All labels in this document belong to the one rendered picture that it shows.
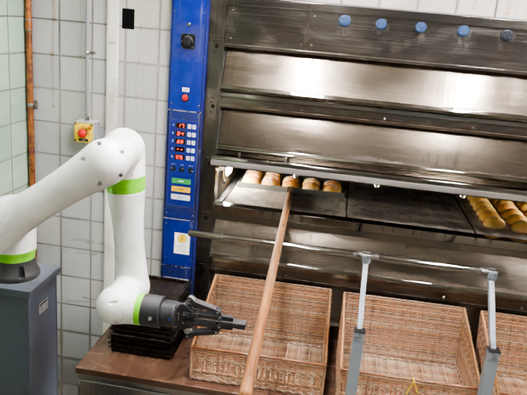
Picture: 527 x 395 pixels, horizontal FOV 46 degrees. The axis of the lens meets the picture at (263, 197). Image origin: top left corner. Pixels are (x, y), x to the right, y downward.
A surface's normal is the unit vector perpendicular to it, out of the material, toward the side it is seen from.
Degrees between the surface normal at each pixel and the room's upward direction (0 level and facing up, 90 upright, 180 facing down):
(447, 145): 70
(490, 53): 90
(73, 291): 90
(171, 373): 0
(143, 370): 0
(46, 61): 90
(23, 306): 90
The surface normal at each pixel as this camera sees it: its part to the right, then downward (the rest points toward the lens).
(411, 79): -0.11, -0.07
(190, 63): -0.15, 0.26
